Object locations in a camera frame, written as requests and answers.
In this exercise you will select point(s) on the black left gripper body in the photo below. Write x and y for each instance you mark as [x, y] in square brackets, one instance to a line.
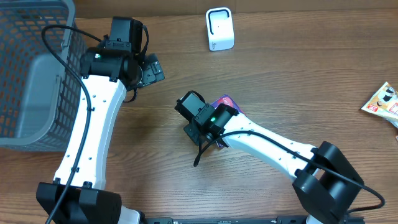
[152, 72]

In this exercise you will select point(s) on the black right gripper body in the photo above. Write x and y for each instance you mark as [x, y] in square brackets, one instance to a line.
[188, 128]

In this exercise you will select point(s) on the red purple snack packet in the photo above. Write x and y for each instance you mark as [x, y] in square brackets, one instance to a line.
[226, 100]

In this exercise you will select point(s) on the yellow orange snack bag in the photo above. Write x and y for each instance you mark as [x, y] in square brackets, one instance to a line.
[383, 103]

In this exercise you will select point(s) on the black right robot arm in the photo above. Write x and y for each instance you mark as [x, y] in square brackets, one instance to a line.
[324, 181]

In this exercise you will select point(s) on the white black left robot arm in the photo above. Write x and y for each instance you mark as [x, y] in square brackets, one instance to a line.
[118, 64]

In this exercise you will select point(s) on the white barcode scanner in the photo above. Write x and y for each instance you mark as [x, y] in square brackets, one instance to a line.
[219, 24]

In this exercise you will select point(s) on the grey plastic mesh basket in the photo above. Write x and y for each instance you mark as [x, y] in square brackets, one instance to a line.
[39, 97]

